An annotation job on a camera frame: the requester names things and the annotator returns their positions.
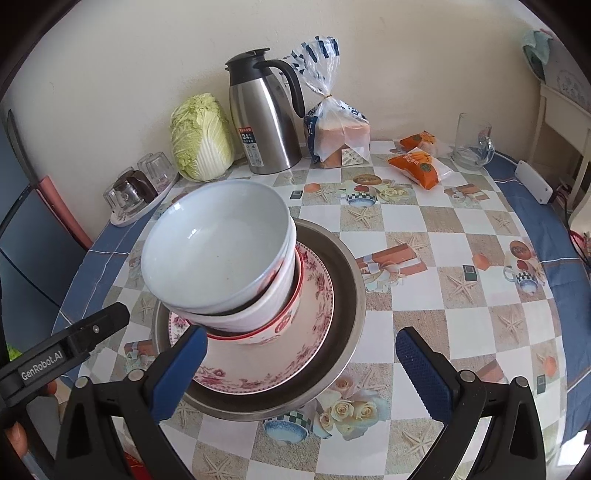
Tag glass cup with dark base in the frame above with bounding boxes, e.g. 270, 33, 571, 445
104, 170, 158, 219

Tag bagged bread loaf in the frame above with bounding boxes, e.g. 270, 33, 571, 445
284, 34, 371, 169

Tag large pale blue bowl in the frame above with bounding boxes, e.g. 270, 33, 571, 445
141, 180, 297, 316

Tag white wooden chair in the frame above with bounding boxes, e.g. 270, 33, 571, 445
529, 78, 591, 213

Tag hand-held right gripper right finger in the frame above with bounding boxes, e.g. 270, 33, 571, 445
396, 327, 548, 480

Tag stainless steel thermos jug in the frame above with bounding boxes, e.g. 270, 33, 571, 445
225, 47, 306, 175

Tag clear glass mug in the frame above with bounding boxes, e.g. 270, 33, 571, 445
451, 113, 496, 171

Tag pink floral plate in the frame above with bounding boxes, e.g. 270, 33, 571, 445
168, 242, 335, 394

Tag pink board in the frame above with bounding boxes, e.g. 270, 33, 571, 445
36, 174, 93, 250

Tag white cup tray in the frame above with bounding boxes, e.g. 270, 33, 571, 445
110, 173, 180, 228

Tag person's left hand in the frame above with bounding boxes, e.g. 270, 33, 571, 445
4, 422, 28, 457

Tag stainless steel basin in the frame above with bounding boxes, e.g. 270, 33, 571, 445
151, 219, 368, 422

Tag white printed cloth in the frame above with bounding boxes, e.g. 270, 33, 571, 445
545, 34, 591, 112

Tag white power strip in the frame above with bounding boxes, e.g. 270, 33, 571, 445
515, 160, 554, 205

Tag red cable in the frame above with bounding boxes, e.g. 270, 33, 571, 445
570, 228, 591, 259

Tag napa cabbage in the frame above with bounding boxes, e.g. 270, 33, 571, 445
170, 93, 235, 182

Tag teal fabric item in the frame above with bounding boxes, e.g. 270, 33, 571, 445
522, 30, 552, 84

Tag dark blue cabinet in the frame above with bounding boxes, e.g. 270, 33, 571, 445
0, 108, 88, 352

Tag checkered printed tablecloth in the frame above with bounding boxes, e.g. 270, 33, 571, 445
51, 138, 591, 480

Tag orange snack packet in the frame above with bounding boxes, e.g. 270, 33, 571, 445
394, 130, 446, 155
387, 150, 455, 190

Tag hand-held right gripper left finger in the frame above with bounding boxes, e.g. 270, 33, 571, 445
53, 325, 209, 480

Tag black cable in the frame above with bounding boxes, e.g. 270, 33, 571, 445
551, 182, 591, 268

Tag small white bowl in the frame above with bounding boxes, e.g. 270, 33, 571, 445
161, 231, 297, 335

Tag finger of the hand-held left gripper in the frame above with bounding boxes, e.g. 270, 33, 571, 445
69, 303, 131, 356

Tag clear glass cup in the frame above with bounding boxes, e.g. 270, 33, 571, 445
137, 151, 175, 192

